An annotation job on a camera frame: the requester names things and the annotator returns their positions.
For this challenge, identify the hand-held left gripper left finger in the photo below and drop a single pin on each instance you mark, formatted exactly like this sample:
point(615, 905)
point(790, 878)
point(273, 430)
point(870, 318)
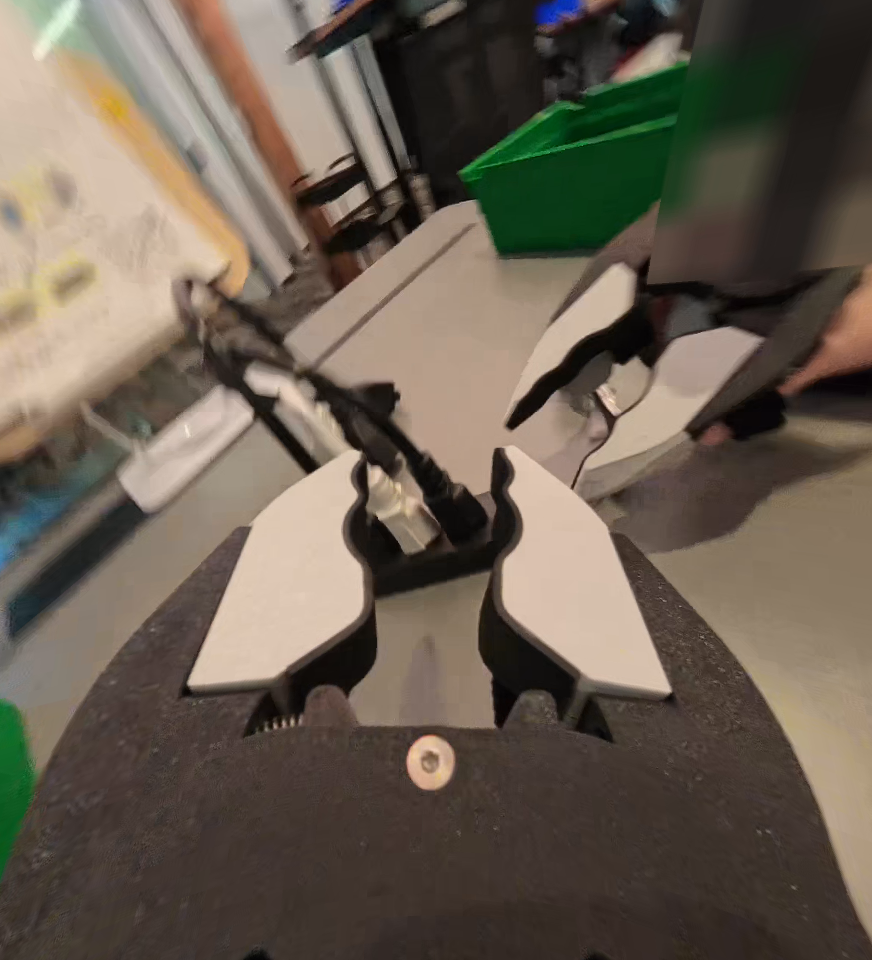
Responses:
point(293, 585)

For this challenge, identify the white plastic device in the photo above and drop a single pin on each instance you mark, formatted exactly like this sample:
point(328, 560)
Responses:
point(180, 450)

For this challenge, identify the grey metal rack post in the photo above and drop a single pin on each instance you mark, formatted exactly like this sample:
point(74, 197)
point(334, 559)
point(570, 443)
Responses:
point(210, 135)

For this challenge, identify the printed paper board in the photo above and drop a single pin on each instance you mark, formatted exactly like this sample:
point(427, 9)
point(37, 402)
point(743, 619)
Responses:
point(68, 225)

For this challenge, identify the white pole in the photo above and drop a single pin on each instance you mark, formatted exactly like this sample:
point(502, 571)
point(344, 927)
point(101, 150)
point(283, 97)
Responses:
point(368, 127)

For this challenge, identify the black rod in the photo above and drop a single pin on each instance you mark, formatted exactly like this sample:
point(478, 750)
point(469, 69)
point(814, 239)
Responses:
point(271, 412)

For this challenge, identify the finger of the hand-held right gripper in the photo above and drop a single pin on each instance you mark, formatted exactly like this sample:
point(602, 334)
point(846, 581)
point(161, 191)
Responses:
point(698, 382)
point(578, 315)

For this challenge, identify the brown post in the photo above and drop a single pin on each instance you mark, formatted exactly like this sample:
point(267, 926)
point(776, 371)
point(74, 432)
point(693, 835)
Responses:
point(255, 112)

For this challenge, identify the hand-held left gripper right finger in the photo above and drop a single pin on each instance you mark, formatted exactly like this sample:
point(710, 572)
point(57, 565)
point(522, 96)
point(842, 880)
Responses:
point(571, 592)

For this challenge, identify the person's right hand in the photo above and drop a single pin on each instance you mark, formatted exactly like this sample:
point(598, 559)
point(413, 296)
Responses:
point(871, 330)

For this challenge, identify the black cabinet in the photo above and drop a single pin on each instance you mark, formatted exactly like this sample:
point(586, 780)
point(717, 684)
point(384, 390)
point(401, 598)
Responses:
point(466, 97)

